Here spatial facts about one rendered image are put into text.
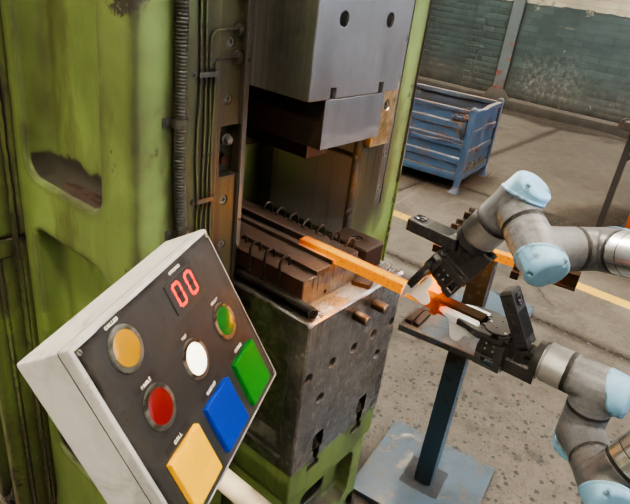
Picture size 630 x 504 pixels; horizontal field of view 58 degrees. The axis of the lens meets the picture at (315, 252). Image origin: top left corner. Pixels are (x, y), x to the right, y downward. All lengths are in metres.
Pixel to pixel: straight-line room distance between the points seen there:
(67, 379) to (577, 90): 8.46
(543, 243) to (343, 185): 0.70
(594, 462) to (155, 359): 0.71
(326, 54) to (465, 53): 8.39
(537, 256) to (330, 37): 0.51
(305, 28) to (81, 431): 0.71
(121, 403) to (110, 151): 0.50
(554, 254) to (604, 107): 7.83
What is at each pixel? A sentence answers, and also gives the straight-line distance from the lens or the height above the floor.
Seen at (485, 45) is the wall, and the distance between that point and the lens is 9.27.
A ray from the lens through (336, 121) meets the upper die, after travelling 1.12.
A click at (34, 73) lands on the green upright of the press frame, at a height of 1.33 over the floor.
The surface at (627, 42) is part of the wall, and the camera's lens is 8.68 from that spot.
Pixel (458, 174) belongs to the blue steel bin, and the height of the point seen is 0.17.
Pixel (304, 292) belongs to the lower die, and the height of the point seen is 0.95.
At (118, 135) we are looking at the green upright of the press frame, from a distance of 1.02.
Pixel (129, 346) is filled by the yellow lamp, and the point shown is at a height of 1.16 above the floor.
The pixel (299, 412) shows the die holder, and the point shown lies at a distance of 1.35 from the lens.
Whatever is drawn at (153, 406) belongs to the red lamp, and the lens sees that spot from 0.72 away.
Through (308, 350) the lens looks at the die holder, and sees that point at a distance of 1.24.
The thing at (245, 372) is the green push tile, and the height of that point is 1.02.
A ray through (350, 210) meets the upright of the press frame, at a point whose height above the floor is 1.01.
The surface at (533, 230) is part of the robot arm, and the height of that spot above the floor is 1.24.
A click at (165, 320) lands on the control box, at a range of 0.77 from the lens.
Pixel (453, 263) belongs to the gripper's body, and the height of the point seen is 1.11.
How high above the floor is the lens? 1.58
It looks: 27 degrees down
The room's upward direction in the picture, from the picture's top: 7 degrees clockwise
